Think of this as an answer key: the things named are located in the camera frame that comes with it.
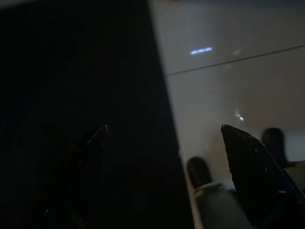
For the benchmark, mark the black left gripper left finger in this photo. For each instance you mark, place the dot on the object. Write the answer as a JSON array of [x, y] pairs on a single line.
[[81, 171]]

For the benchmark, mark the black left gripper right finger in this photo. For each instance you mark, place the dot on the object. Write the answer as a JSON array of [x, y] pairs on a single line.
[[257, 179]]

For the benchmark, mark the black floor mat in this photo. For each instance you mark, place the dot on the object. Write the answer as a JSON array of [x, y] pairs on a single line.
[[71, 71]]

